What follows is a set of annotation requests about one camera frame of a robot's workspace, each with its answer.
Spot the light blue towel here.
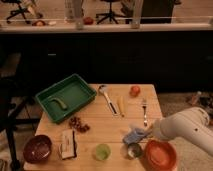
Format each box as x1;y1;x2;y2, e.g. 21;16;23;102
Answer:
129;124;151;138

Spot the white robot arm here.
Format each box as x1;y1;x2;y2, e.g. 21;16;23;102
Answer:
147;107;213;157

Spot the red orange bowl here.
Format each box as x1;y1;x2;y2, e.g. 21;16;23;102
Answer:
145;140;177;171

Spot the dark maroon bowl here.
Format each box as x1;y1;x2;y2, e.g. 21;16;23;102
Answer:
23;135;52;164

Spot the yellow banana piece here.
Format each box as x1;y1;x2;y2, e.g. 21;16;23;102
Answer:
117;96;125;117

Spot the red tomato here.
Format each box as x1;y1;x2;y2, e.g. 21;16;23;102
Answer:
130;85;140;97

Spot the silver fork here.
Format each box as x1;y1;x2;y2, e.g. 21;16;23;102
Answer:
142;99;148;127

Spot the green pickle in tray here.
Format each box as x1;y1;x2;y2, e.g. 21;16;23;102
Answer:
49;97;68;110

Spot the red grape cluster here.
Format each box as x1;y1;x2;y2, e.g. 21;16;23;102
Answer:
69;117;90;133

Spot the green plastic tray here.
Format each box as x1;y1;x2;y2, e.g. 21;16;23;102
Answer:
36;74;97;124

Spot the green plastic cup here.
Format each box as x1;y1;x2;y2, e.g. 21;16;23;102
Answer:
95;144;111;161

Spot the red object on ledge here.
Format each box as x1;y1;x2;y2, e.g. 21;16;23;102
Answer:
83;17;94;25

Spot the small metal cup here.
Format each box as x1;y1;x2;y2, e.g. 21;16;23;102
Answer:
127;143;143;158

